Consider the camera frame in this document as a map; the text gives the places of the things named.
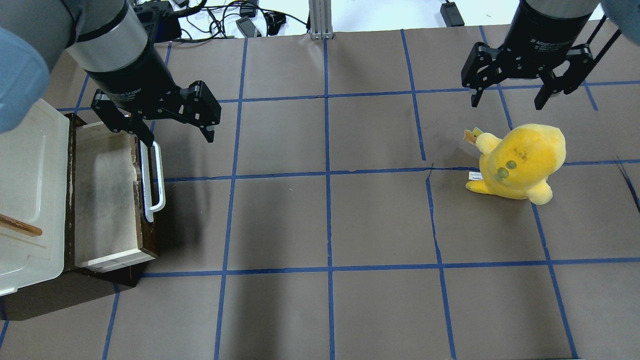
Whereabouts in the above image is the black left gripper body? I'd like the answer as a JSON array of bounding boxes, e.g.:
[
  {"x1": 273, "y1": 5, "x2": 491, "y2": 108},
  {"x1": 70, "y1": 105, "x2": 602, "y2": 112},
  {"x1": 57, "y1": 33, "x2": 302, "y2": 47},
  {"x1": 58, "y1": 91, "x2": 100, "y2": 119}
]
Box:
[{"x1": 87, "y1": 47, "x2": 183, "y2": 125}]

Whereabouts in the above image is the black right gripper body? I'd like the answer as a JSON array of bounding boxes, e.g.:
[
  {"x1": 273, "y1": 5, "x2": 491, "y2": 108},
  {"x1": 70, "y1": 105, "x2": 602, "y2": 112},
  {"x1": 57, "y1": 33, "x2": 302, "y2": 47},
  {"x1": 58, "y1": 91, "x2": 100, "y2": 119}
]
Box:
[{"x1": 503, "y1": 3, "x2": 595, "y2": 79}]

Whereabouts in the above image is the wooden drawer with white handle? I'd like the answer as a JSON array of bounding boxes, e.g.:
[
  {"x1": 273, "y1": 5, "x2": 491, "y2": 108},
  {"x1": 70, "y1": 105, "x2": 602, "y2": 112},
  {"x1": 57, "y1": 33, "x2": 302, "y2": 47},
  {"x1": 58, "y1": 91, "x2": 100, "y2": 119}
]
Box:
[{"x1": 74, "y1": 121, "x2": 166, "y2": 273}]

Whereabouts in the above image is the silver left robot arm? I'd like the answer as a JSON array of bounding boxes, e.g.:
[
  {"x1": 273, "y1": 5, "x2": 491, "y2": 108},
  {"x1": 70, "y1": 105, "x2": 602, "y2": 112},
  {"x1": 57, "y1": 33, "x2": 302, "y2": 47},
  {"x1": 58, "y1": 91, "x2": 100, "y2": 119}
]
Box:
[{"x1": 0, "y1": 0, "x2": 222, "y2": 146}]

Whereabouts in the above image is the black power adapter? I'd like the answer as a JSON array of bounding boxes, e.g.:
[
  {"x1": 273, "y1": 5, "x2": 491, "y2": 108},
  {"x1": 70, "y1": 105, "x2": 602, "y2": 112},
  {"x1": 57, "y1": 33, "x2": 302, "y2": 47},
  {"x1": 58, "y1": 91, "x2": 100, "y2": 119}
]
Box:
[{"x1": 439, "y1": 0, "x2": 466, "y2": 28}]

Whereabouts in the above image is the cream plastic storage box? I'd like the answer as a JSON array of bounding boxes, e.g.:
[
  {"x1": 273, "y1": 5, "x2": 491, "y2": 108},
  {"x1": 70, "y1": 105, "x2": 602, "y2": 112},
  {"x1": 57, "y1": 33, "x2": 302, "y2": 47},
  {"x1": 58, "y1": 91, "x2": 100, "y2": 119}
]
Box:
[{"x1": 0, "y1": 99, "x2": 70, "y2": 296}]

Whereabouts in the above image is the yellow plush dinosaur toy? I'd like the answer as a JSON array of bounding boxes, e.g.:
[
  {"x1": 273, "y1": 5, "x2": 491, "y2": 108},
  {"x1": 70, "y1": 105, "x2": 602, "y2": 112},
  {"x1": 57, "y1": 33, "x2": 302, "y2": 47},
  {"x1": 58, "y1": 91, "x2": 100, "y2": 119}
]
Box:
[{"x1": 463, "y1": 123, "x2": 567, "y2": 205}]

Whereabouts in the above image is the wooden handle on box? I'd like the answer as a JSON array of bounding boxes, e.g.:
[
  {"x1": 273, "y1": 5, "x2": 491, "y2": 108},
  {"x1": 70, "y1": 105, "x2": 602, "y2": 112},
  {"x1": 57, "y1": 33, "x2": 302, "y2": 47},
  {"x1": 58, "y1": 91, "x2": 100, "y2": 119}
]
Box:
[{"x1": 0, "y1": 214, "x2": 43, "y2": 238}]

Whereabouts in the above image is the aluminium frame post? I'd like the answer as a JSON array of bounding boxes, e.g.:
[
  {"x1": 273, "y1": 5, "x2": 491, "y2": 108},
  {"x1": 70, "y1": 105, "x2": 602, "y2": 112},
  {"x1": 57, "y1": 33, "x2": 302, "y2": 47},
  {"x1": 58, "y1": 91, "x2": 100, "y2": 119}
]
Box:
[{"x1": 308, "y1": 0, "x2": 334, "y2": 40}]

